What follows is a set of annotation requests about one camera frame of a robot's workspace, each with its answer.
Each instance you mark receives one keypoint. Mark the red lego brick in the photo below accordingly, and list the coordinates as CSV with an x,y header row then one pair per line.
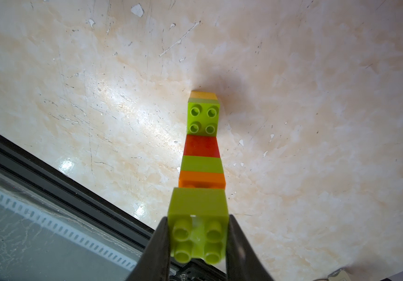
x,y
202,146

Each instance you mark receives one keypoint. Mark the orange lego brick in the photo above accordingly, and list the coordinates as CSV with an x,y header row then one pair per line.
x,y
205,180

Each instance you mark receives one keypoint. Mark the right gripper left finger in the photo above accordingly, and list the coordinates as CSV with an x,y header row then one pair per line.
x,y
154,264

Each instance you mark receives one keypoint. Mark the white slotted cable duct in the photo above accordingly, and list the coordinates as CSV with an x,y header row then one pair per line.
x,y
65,230

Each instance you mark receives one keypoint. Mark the long green lego brick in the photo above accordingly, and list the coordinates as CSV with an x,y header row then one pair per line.
x,y
202,117

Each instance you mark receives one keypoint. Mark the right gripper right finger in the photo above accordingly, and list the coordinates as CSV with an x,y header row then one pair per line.
x,y
242,263

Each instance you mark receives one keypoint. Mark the yellow lego brick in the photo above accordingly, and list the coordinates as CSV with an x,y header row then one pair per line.
x,y
203,95

